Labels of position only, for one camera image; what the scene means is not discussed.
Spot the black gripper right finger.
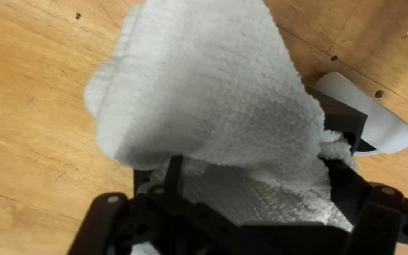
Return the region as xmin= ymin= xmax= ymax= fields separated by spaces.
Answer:
xmin=324 ymin=159 xmax=408 ymax=255

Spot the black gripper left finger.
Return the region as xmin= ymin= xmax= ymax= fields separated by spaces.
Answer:
xmin=66 ymin=155 xmax=243 ymax=255

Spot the white towel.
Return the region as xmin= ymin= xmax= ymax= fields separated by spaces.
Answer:
xmin=82 ymin=0 xmax=357 ymax=233

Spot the white tape roll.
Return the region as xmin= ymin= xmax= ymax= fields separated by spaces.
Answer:
xmin=313 ymin=71 xmax=408 ymax=158

